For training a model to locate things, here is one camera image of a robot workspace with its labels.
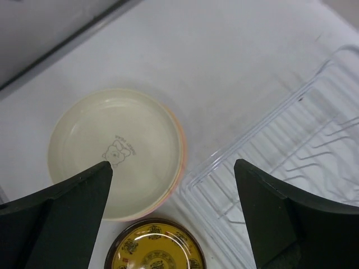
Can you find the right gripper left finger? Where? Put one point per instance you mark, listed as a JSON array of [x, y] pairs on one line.
[[56, 227]]

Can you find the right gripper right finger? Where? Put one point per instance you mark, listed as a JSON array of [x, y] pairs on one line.
[[291, 228]]

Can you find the cream bear plate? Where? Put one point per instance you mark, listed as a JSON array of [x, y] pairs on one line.
[[131, 131]]

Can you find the white wire dish rack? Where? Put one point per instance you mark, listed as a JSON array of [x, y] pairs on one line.
[[310, 141]]

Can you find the aluminium frame rail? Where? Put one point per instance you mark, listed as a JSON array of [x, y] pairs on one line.
[[37, 34]]

